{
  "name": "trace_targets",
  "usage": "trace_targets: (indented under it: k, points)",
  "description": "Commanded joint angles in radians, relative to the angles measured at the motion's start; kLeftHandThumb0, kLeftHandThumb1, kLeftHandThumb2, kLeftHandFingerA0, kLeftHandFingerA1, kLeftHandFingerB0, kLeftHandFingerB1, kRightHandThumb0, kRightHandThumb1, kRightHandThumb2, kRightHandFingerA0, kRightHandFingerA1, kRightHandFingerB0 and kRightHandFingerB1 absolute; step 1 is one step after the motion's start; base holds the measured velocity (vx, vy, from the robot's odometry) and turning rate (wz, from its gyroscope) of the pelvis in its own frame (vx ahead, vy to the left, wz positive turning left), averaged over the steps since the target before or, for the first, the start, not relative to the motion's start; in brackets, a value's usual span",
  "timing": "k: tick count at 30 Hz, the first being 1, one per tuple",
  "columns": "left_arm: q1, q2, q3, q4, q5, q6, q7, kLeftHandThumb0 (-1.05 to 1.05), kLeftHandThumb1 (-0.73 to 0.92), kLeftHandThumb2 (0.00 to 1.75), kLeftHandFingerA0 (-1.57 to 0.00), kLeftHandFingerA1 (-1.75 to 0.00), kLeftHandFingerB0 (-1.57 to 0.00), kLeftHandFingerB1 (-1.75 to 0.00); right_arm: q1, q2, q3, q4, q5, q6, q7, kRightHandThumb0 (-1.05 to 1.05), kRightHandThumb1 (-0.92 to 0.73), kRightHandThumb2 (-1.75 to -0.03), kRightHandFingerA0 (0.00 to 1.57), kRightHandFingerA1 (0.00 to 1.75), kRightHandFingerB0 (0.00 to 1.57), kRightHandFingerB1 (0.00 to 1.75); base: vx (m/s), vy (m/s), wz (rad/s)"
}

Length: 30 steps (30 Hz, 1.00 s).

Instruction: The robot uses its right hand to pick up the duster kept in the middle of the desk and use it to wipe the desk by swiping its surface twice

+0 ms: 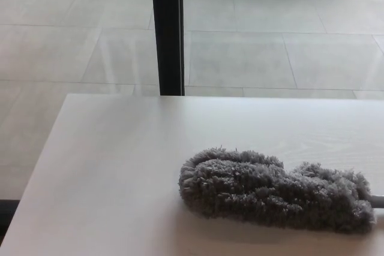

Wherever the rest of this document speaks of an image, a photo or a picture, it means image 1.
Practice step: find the black window frame post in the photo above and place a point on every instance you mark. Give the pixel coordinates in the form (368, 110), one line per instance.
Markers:
(167, 31)

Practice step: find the grey fluffy microfibre duster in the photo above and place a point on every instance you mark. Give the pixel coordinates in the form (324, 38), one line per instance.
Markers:
(270, 190)

